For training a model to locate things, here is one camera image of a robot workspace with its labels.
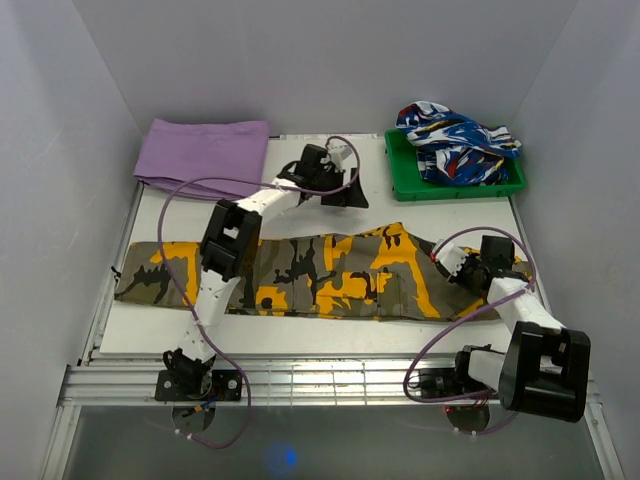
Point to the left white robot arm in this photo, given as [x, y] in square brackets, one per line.
[229, 247]

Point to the folded purple trousers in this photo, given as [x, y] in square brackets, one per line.
[228, 157]

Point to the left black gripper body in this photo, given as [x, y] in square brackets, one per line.
[329, 180]

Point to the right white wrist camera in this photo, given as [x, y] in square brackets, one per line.
[448, 259]

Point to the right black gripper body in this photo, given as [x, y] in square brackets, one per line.
[465, 276]

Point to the green plastic bin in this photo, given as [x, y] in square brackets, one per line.
[409, 186]

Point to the aluminium front rail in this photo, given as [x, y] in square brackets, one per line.
[274, 382]

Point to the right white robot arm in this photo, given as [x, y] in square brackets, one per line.
[544, 371]

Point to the blue white patterned garment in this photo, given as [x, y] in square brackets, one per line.
[453, 150]

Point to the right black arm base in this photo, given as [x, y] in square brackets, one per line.
[447, 383]

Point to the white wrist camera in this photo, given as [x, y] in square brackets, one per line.
[448, 259]
[338, 154]

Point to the camouflage cargo trousers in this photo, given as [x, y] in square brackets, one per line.
[381, 274]

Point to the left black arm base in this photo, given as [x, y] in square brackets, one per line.
[217, 385]

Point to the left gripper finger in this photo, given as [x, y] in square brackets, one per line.
[335, 200]
[354, 196]

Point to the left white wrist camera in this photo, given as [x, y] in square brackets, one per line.
[338, 154]

